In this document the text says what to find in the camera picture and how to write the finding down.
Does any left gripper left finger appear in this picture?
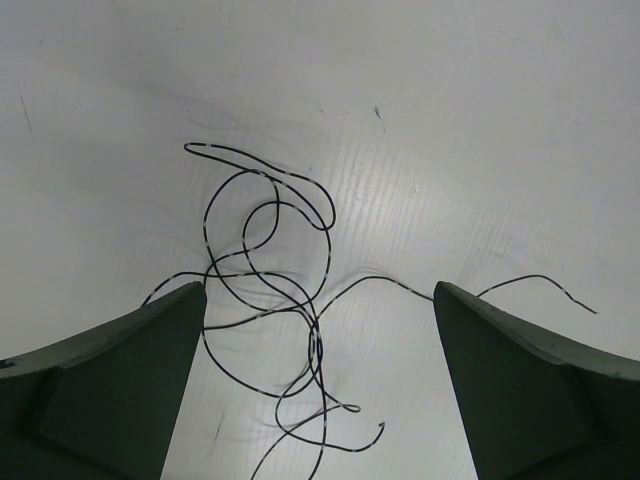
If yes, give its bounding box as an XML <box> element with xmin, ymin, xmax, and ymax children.
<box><xmin>1</xmin><ymin>282</ymin><xmax>207</xmax><ymax>479</ymax></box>

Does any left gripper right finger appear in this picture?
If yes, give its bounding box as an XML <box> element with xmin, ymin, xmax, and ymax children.
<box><xmin>434</xmin><ymin>282</ymin><xmax>639</xmax><ymax>479</ymax></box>

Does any yellow black wire bundle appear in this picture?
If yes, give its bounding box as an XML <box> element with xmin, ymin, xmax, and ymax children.
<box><xmin>139</xmin><ymin>142</ymin><xmax>599</xmax><ymax>480</ymax></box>

